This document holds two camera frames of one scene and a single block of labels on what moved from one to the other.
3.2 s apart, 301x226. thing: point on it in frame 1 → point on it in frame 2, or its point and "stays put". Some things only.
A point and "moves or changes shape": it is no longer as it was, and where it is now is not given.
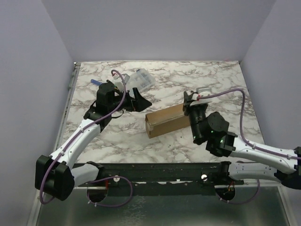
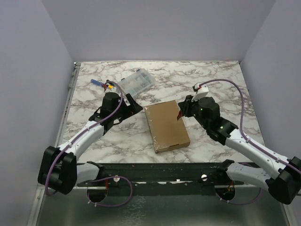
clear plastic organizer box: [141, 79] stays put
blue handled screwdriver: [95, 82] stays put
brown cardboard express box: [164, 121] moves or changes shape
